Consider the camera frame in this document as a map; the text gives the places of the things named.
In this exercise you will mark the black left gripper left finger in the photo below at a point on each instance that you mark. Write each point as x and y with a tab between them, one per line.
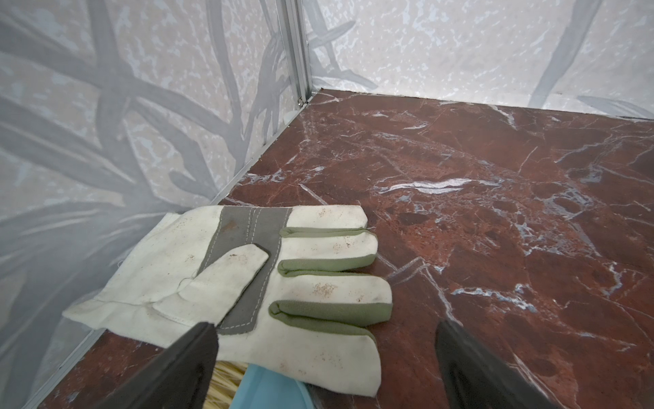
178	378

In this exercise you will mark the light blue straw brush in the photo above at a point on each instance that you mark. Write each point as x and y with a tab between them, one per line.
238	385

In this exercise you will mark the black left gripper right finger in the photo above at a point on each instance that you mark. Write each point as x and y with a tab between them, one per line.
474	377

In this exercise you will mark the aluminium frame corner post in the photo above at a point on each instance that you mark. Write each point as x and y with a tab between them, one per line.
295	40

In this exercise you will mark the white grey work glove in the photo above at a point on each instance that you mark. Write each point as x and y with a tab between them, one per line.
284	288

